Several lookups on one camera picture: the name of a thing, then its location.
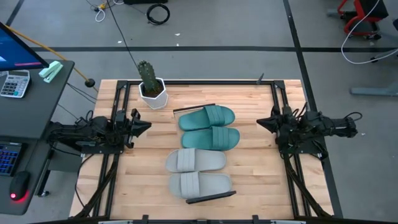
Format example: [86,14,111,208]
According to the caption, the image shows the teal slide sandal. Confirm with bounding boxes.
[178,105,236,132]
[181,126,241,152]

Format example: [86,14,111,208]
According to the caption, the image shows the red frame cart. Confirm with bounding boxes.
[326,0,390,41]

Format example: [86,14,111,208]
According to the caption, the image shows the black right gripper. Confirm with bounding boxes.
[256,105,295,148]

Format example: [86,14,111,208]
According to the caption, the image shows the short white cable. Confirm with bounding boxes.
[94,6,108,24]

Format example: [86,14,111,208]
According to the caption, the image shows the grey slide sandal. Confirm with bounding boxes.
[169,170,233,200]
[164,147,227,174]

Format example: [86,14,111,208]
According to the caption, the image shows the black computer mouse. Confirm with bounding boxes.
[9,170,32,203]

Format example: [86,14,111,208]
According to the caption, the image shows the computer monitor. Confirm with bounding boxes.
[0,21,50,73]

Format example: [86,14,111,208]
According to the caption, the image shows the mint green stapler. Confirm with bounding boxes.
[38,60,65,84]

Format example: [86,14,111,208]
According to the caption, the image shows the long white cable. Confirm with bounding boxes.
[340,0,398,65]

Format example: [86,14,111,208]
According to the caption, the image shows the grey floor foot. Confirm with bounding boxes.
[349,86,398,97]

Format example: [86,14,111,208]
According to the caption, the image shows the white plant pot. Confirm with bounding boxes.
[137,77,170,111]

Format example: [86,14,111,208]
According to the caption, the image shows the thin black cable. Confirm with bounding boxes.
[105,0,140,69]

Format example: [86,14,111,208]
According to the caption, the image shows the wooden shelf with black frame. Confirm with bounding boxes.
[172,103,238,205]

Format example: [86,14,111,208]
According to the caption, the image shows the green cactus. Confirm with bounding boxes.
[137,60,161,95]

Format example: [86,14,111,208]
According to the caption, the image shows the yellow sleeved cable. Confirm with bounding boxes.
[4,24,98,93]

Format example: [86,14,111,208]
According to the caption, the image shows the right arm cable loop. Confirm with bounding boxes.
[341,111,364,126]

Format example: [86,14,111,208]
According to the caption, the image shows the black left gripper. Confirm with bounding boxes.
[113,106,152,149]

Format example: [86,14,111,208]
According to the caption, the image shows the backlit keyboard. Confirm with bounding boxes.
[0,141,23,177]

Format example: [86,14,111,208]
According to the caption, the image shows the grey calculator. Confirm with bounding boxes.
[0,69,32,99]

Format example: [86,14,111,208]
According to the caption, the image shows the black aluminium table frame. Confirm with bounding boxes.
[70,78,343,224]

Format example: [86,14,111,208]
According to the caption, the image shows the black box on floor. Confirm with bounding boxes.
[123,0,169,6]

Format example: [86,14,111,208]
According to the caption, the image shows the black desk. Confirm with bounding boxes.
[0,58,76,216]

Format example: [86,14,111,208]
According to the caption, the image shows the coiled black cable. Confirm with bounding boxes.
[146,2,172,26]

